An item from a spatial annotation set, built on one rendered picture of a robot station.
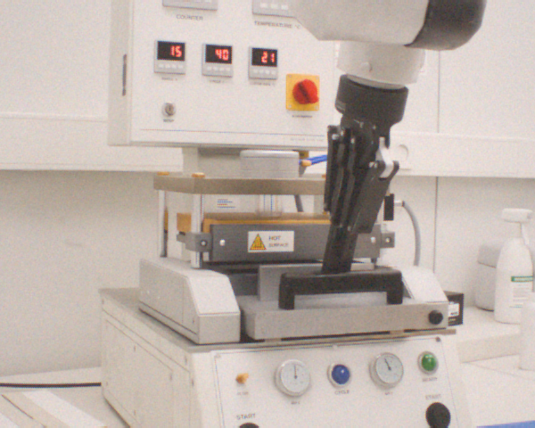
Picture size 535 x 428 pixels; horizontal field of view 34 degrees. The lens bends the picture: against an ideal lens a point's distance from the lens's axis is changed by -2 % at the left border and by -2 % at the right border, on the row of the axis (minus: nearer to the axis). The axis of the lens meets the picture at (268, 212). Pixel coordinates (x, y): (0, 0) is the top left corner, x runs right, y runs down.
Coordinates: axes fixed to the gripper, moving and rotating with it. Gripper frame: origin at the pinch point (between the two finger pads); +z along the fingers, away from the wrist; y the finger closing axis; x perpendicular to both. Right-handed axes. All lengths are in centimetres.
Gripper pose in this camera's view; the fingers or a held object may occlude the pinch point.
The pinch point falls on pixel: (339, 253)
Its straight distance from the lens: 101.0
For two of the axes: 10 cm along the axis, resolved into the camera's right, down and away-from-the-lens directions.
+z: -1.6, 9.2, 3.6
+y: 3.7, 4.0, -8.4
